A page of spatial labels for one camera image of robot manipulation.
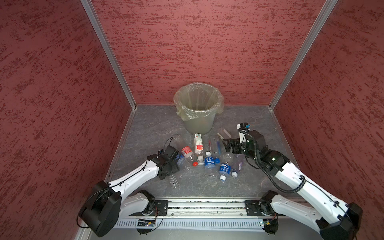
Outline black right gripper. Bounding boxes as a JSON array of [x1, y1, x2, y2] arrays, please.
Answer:
[[221, 138, 259, 162]]

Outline square bottle green neck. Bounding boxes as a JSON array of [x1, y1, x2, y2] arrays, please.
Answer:
[[217, 127, 232, 140]]

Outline clear bottle blue cap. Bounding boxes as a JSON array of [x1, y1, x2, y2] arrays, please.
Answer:
[[209, 135, 221, 165]]

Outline clear bottle red label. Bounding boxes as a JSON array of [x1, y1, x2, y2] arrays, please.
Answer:
[[173, 134, 198, 167]]

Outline blue label bottle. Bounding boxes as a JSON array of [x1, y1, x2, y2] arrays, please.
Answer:
[[219, 153, 234, 183], [204, 151, 217, 179], [177, 154, 192, 173]]

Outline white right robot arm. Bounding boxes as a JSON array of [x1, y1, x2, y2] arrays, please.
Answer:
[[223, 123, 363, 240]]

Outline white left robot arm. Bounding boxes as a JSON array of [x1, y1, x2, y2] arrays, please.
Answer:
[[76, 146, 182, 237]]

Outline grey mesh waste bin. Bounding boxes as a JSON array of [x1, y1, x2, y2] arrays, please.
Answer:
[[184, 114, 217, 135]]

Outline translucent green bin liner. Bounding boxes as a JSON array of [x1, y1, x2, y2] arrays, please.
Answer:
[[173, 83, 225, 122]]

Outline clear purple tinted bottle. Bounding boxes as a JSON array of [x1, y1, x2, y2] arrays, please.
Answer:
[[231, 155, 244, 178]]

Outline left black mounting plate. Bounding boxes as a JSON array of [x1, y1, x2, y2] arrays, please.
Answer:
[[149, 200, 169, 217]]

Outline black mounting plate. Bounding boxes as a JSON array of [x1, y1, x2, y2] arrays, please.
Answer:
[[245, 200, 276, 218], [149, 200, 169, 217]]

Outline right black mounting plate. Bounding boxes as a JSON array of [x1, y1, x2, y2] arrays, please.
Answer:
[[245, 200, 276, 218]]

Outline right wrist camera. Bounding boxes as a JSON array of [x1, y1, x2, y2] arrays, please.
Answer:
[[237, 122, 250, 143]]

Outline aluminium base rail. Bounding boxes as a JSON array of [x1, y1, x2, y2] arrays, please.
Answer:
[[86, 197, 328, 219]]

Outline white slotted cable duct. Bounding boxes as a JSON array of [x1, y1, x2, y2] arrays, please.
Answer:
[[114, 218, 265, 232]]

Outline right aluminium corner post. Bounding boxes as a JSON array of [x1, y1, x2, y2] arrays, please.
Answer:
[[269, 0, 338, 112]]

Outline aluminium corner post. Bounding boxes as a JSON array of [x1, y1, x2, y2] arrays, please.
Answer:
[[81, 0, 137, 111], [269, 0, 338, 112]]

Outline left aluminium corner post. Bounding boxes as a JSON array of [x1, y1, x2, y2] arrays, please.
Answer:
[[81, 0, 137, 111]]

